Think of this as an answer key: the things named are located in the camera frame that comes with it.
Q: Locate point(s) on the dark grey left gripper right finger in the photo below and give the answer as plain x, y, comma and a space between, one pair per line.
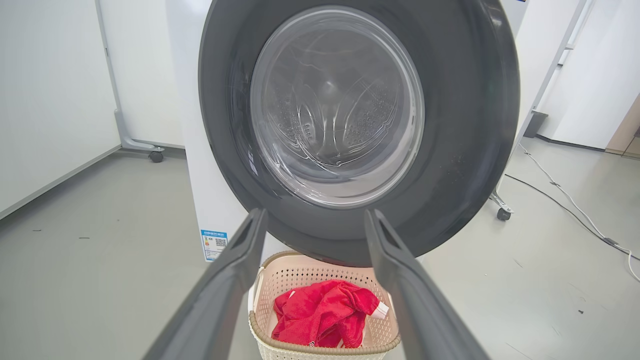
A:
420, 310

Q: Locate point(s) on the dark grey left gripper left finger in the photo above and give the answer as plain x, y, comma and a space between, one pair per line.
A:
220, 290

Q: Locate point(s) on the red white-striped garment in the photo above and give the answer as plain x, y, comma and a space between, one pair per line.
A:
320, 310

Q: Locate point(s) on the grey washing machine door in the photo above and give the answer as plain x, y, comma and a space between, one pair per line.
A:
465, 125

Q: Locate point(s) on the cream perforated laundry basket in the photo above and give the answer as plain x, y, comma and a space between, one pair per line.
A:
285, 280

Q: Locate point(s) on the white front-load washing machine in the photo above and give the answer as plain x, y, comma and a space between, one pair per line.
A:
210, 200

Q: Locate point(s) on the dark grey waste bin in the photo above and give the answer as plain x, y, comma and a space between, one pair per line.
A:
534, 125

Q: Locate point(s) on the white partition panel on casters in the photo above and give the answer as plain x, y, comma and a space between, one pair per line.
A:
50, 100
545, 60
145, 75

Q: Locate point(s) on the beige wooden cabinet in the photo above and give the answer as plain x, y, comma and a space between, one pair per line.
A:
627, 135

